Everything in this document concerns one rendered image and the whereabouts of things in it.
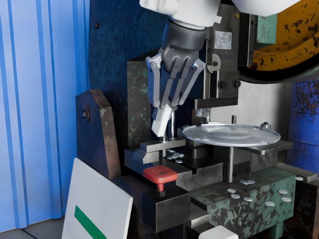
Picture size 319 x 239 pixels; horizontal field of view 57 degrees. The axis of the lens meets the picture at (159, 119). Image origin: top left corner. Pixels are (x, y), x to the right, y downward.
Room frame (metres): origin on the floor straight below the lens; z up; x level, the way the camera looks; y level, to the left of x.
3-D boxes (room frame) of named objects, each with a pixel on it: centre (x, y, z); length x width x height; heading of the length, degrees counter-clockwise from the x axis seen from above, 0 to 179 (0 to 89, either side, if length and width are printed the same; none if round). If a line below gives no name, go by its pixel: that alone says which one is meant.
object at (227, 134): (0.88, -0.22, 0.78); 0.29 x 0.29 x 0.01
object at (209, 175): (0.99, -0.15, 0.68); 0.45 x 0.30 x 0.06; 124
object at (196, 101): (0.99, -0.14, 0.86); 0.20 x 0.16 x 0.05; 124
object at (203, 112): (0.98, -0.15, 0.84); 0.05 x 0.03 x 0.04; 124
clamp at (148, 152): (0.90, -0.01, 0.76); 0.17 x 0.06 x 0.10; 124
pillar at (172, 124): (1.00, -0.04, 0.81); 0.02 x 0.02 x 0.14
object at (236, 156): (0.85, -0.24, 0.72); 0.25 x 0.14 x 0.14; 34
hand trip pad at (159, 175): (0.61, 0.00, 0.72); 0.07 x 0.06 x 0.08; 34
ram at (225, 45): (0.96, -0.17, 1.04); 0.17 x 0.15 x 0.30; 34
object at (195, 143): (0.99, -0.15, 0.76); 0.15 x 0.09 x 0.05; 124
